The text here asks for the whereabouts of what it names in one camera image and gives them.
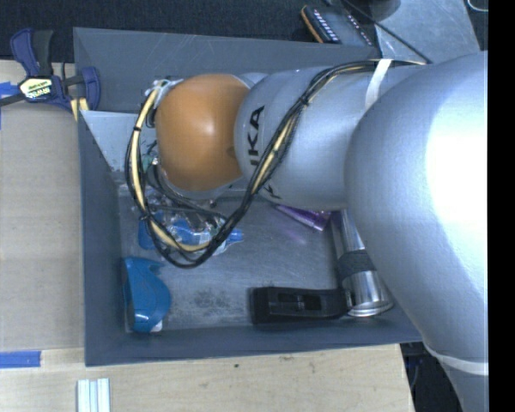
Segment blue and clear plastic packet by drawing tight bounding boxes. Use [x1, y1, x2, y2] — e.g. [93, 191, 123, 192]
[137, 217, 245, 257]

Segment grey metal bin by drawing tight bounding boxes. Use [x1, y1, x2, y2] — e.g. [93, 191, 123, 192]
[71, 27, 424, 367]

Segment blue plastic tape dispenser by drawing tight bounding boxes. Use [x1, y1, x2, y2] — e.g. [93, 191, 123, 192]
[120, 256, 173, 334]

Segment purple packet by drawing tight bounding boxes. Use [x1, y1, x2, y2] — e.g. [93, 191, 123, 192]
[276, 203, 332, 233]

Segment black stapler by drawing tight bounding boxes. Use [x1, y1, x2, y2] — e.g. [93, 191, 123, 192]
[248, 286, 348, 325]

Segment pale wood board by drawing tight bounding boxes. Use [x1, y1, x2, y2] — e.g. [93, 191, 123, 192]
[0, 100, 87, 354]

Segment silver metal cylinder, black band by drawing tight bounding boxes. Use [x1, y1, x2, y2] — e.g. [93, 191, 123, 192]
[330, 209, 395, 318]

